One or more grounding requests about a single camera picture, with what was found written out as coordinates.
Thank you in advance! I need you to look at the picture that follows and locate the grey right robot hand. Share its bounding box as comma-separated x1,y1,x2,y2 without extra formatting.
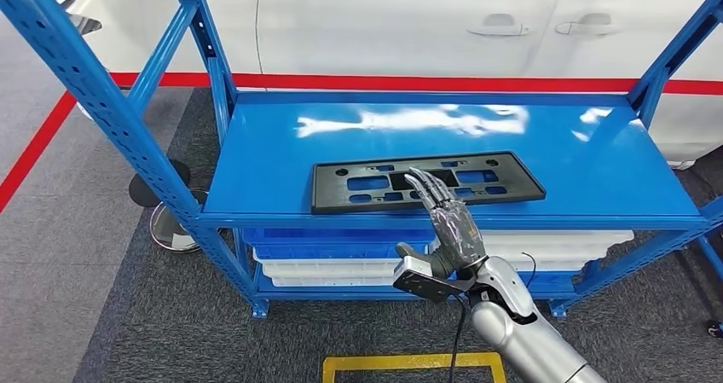
395,167,488,280

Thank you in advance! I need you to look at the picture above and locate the black plastic frame part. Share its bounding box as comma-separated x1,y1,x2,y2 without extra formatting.
310,150,547,216

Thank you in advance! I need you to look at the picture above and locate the blue metal shelf rack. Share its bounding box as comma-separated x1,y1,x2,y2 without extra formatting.
0,0,723,319

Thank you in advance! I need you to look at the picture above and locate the white plastic bin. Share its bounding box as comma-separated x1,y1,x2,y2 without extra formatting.
485,243,614,263
502,258,588,273
480,230,635,246
270,276,396,288
252,247,433,280

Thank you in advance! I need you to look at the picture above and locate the blue plastic bin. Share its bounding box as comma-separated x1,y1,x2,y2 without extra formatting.
517,270,580,294
241,228,436,260

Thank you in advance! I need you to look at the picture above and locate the yellow tape floor square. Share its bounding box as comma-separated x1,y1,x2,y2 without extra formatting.
321,351,508,383

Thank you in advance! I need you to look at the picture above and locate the white car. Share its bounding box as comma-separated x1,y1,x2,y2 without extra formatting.
42,0,723,170

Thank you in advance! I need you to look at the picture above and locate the chrome round stand base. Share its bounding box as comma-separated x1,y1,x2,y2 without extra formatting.
149,188,210,254

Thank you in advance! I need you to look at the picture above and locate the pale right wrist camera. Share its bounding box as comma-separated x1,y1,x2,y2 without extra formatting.
392,256,481,305

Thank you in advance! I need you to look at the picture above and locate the thin black wire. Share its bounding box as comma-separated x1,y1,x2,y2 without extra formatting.
520,252,538,288

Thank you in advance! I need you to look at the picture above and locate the black cable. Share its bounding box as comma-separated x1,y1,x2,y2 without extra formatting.
448,295,470,383

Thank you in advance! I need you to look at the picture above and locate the white car door handle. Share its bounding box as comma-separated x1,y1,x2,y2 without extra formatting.
554,13,620,37
466,13,531,38

